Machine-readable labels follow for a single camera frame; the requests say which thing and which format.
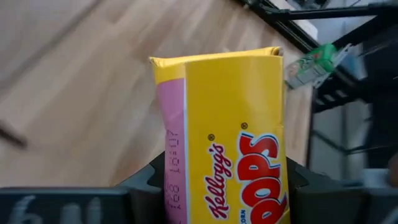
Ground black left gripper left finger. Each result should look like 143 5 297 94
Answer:
0 151 166 224

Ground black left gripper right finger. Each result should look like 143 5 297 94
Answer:
285 157 398 224

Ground yellow Corn Pops cereal box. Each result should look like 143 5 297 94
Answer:
148 46 292 224

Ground black aluminium rig frame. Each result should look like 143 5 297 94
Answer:
234 0 398 162

